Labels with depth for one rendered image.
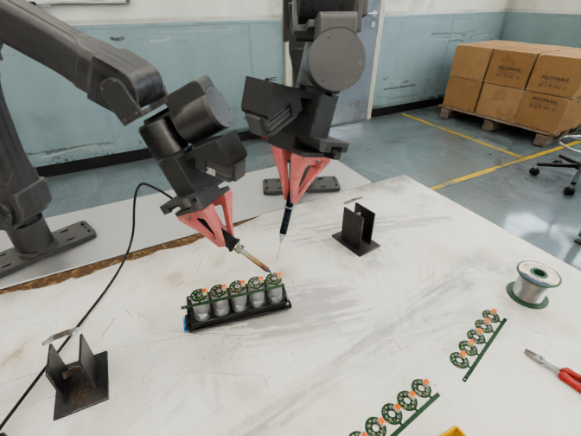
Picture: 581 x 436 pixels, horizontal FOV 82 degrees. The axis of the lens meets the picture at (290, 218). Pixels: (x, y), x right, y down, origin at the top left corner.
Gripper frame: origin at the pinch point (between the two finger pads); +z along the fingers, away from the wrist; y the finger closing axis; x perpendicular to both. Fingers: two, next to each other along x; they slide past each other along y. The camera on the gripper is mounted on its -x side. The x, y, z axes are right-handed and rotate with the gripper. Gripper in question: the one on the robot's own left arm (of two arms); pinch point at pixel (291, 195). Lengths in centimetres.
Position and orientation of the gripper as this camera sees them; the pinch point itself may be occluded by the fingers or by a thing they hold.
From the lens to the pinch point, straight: 48.3
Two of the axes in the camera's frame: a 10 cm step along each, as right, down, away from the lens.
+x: 6.3, -1.4, 7.6
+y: 7.4, 3.9, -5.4
